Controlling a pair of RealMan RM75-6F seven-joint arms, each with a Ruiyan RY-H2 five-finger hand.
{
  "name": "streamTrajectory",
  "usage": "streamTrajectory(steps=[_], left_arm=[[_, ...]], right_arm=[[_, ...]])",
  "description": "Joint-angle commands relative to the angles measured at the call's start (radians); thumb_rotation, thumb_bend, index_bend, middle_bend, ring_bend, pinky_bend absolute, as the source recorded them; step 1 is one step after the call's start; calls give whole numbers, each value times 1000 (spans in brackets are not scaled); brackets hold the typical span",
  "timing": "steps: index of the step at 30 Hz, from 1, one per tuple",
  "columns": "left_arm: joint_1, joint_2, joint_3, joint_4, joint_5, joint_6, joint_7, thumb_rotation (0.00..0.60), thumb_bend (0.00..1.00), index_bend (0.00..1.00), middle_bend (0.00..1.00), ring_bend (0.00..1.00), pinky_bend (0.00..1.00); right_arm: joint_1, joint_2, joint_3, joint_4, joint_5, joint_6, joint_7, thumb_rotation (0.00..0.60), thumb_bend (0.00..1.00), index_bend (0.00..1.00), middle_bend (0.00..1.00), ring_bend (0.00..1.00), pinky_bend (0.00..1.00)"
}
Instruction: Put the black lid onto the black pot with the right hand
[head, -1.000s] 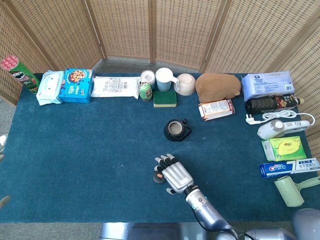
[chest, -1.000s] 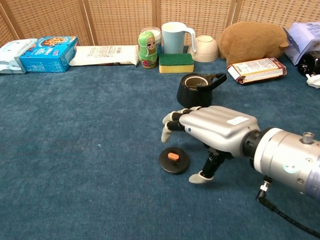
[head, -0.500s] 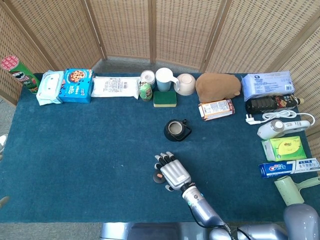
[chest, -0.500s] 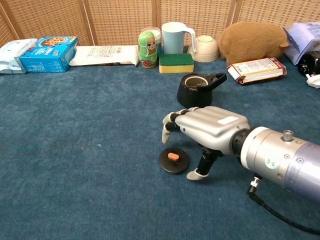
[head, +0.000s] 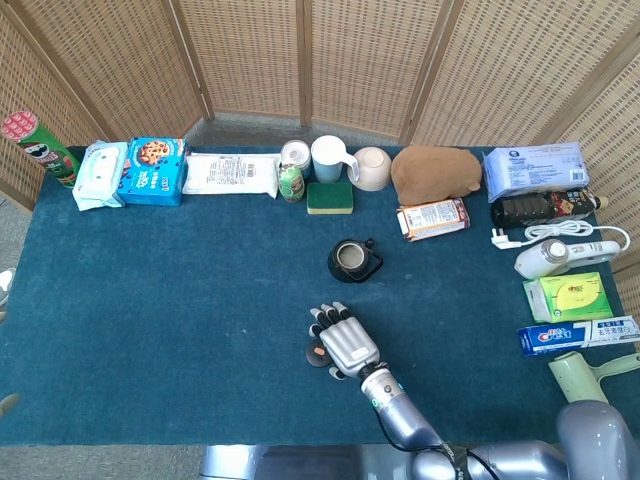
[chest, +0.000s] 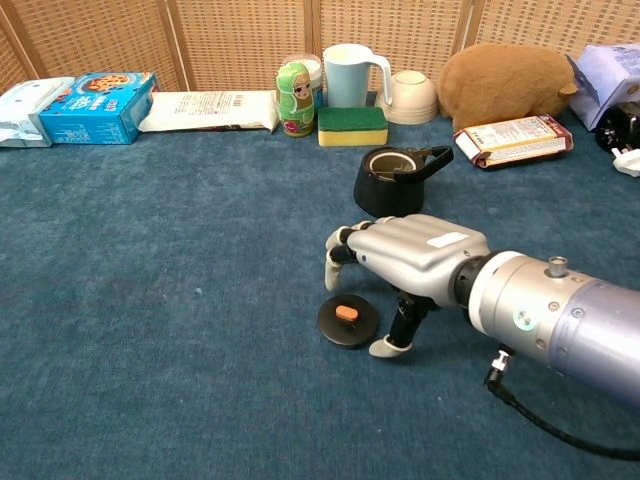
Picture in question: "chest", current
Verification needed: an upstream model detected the white flat plastic package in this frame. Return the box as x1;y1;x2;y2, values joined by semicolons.
137;90;280;135

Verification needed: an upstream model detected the white wet wipes pack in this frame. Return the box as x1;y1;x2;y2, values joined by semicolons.
0;76;76;149

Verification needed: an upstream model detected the brown plush capybara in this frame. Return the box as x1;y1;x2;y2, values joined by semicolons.
437;42;580;134

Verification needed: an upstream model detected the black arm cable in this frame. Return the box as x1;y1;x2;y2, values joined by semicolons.
483;345;640;462

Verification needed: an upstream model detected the light blue white pitcher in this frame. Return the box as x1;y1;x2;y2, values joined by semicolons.
322;43;394;109

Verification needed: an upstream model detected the green matryoshka doll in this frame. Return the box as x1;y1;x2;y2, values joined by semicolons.
275;61;316;139

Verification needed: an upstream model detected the woven rattan folding screen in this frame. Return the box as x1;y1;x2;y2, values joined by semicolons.
0;0;640;95

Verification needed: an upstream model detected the black lid with orange knob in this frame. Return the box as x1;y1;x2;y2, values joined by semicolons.
316;293;380;350

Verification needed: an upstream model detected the maroon cream snack package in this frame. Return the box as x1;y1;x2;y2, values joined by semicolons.
452;115;575;171

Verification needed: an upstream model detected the lavender paper bag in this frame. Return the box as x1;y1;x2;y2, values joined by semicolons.
565;42;640;132

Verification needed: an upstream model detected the beige upturned bowl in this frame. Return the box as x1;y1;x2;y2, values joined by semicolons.
376;69;441;126

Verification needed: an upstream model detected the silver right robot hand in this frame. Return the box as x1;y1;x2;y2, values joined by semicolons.
324;213;493;360

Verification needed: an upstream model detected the white plug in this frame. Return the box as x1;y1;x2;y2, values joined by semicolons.
611;147;640;179

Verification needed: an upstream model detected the black power adapter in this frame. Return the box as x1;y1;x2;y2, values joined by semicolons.
594;102;640;153

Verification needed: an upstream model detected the green yellow sponge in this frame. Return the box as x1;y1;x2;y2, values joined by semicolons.
317;106;390;148

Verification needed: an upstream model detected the blue cookie box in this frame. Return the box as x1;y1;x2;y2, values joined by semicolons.
38;72;160;146

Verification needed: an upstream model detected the black teapot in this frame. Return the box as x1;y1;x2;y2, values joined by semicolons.
352;145;455;220

